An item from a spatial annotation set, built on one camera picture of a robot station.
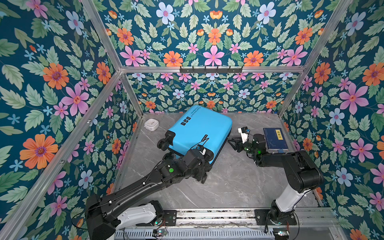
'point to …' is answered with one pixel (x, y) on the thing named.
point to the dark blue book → (275, 139)
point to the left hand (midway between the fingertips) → (207, 167)
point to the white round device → (151, 124)
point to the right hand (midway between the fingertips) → (231, 138)
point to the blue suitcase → (199, 126)
